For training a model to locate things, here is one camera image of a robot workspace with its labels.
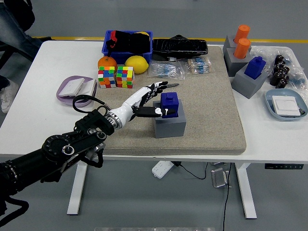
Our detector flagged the clear bag blue resistors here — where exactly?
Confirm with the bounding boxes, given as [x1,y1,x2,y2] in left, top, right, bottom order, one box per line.
[147,60,186,81]

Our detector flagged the clear bag black capacitors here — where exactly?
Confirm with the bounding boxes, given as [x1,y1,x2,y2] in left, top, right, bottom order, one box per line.
[269,54,291,89]

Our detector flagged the white table leg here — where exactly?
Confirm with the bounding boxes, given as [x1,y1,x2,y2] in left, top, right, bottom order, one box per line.
[234,162,257,219]
[66,158,89,216]

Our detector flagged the multicolour puzzle cube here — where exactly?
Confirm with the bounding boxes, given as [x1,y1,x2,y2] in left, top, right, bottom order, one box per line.
[115,65,135,89]
[98,66,117,89]

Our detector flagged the grey seal holder block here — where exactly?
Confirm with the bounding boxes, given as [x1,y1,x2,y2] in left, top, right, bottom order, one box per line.
[222,35,252,58]
[231,63,269,99]
[153,100,187,139]
[223,47,252,77]

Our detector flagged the purple plate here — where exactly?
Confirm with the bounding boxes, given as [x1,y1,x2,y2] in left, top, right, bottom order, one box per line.
[56,75,98,108]

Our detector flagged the black red cloth pouch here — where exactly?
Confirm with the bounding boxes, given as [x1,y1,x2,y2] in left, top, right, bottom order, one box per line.
[105,30,152,54]

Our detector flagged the person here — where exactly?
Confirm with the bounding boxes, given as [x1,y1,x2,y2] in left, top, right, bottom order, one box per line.
[0,0,52,114]

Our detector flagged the clear bag blue parts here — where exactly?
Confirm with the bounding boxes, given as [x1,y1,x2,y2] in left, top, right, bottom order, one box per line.
[287,69,308,91]

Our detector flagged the yellow lemon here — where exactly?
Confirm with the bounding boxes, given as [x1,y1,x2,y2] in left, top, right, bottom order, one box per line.
[124,55,149,75]

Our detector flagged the grey-brown mat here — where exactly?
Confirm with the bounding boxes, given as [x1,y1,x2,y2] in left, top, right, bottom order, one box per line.
[86,46,247,156]

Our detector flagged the light blue plate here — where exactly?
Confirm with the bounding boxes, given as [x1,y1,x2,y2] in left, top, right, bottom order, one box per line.
[264,89,308,122]

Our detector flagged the clear bag tan resistors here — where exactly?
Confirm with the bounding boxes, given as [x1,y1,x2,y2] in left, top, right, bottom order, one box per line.
[184,57,214,75]

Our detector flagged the orange fruit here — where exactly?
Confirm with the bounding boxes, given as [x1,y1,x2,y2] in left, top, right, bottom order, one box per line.
[97,56,118,73]

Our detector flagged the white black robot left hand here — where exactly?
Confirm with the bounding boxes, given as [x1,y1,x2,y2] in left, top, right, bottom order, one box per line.
[116,81,177,126]

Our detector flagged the blue plastic bin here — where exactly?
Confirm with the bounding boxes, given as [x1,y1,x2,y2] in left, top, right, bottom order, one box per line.
[101,29,154,65]

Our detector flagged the blue square seal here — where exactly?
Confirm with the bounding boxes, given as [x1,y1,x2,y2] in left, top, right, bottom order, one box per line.
[160,91,180,119]
[244,56,267,80]

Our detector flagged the black table control panel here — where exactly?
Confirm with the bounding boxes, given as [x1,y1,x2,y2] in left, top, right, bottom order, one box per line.
[264,163,304,170]

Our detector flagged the orange round seal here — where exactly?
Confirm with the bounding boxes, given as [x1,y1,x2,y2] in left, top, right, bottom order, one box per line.
[233,24,251,44]
[233,38,251,60]

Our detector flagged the silver metal bracket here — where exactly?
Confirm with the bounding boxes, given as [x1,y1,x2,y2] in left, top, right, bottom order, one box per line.
[210,167,233,189]

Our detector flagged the white switch panel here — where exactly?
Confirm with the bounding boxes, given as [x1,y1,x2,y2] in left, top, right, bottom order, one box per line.
[73,79,97,103]
[58,77,86,98]
[271,95,303,118]

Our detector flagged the black power cable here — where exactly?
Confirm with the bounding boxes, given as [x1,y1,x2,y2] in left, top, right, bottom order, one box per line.
[173,161,233,231]

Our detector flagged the white power strip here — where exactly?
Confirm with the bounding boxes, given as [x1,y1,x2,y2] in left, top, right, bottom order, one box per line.
[151,160,174,179]

